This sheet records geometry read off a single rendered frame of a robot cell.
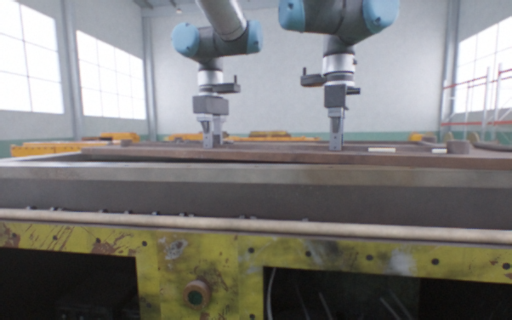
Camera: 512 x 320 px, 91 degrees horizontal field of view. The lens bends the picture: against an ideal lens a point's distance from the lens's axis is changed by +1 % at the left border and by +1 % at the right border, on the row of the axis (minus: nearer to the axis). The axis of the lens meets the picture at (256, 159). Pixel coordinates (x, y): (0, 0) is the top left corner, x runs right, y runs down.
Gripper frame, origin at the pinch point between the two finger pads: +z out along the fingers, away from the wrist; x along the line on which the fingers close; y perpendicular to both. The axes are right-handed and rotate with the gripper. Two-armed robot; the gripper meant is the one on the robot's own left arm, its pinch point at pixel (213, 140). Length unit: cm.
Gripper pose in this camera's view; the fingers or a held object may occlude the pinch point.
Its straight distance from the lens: 80.5
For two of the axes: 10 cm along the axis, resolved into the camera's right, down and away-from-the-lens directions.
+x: -4.0, 1.1, -9.1
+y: -9.2, -0.4, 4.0
